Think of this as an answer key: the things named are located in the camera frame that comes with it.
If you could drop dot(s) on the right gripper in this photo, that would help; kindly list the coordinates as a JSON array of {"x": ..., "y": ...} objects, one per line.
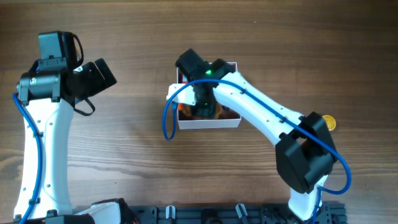
[{"x": 204, "y": 111}]

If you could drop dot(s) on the brown plush toy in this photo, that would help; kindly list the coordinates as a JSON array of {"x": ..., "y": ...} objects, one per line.
[{"x": 185, "y": 112}]

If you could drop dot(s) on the pink white open box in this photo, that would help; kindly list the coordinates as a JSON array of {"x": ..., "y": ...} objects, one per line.
[{"x": 211, "y": 123}]

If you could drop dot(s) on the red toy fire truck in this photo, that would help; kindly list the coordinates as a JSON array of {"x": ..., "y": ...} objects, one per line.
[{"x": 182, "y": 78}]

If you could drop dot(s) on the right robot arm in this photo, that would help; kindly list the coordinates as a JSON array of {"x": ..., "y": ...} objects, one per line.
[{"x": 304, "y": 150}]

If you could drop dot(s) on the yellow round token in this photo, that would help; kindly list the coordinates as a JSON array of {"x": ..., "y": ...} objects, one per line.
[{"x": 330, "y": 122}]

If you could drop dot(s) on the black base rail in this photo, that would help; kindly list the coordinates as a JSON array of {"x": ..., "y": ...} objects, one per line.
[{"x": 330, "y": 213}]

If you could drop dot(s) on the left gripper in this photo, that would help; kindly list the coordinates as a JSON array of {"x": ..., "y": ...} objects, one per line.
[{"x": 102, "y": 81}]

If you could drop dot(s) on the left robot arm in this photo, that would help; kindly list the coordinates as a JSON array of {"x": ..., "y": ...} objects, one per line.
[{"x": 46, "y": 97}]

